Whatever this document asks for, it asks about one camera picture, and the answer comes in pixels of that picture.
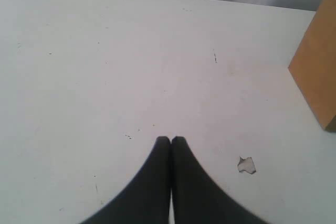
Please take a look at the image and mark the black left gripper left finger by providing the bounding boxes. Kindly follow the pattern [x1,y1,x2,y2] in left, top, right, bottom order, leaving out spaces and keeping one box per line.
[83,136,171,223]

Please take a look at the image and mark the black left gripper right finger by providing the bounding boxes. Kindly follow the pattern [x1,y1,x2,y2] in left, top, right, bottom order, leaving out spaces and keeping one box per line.
[171,136,263,223]

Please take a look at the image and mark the brown paper bag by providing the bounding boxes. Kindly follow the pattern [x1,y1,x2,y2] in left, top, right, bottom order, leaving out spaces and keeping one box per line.
[288,0,335,132]

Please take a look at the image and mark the small clear plastic scrap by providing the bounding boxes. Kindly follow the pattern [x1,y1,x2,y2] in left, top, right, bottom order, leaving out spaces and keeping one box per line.
[237,157,256,175]

